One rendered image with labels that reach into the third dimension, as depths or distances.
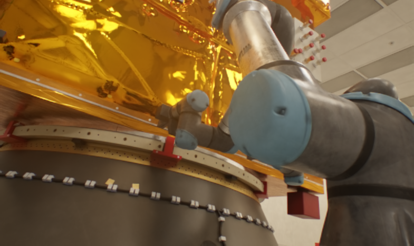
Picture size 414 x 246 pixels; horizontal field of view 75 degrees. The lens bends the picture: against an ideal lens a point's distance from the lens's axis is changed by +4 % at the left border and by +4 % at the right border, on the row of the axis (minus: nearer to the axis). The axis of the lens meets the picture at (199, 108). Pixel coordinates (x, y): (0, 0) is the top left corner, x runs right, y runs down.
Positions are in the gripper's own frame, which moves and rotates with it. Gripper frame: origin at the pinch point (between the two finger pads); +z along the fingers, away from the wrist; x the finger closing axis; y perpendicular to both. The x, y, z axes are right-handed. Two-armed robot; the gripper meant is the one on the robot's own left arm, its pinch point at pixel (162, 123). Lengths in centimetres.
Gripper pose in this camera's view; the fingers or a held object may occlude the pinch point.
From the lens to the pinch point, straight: 112.2
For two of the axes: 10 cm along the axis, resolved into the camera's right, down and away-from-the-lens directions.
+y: 1.5, -8.8, 4.5
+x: -8.4, -3.5, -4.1
